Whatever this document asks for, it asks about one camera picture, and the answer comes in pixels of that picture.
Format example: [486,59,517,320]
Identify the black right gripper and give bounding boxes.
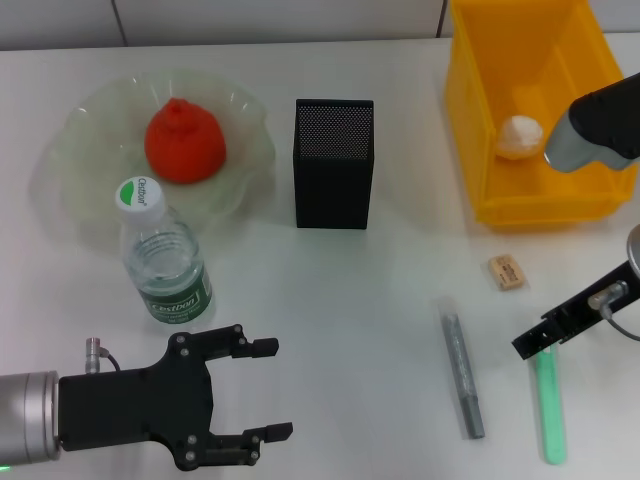
[510,262,640,361]

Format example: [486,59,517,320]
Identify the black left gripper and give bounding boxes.
[57,323,295,471]

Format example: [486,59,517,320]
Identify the green pen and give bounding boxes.
[527,347,569,466]

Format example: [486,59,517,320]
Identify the grey pen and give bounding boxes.
[435,295,487,441]

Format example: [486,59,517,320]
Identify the beige eraser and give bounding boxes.
[482,253,532,291]

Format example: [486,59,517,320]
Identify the clear green-label water bottle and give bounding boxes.
[113,174,217,326]

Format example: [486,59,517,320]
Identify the white paper ball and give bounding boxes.
[494,114,545,161]

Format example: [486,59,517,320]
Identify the orange fruit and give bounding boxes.
[144,98,227,186]

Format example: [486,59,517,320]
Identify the black mesh pen holder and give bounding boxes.
[291,98,375,231]

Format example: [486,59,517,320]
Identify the green glass fruit plate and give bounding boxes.
[32,69,279,251]

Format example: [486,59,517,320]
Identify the yellow plastic bin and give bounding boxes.
[443,0,640,231]

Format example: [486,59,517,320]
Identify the right arm cable with plug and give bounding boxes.
[587,279,640,344]

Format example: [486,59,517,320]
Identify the arm cable with plug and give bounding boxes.
[82,337,121,375]
[587,279,640,344]

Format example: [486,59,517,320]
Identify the left arm cable with plug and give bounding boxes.
[82,337,121,375]

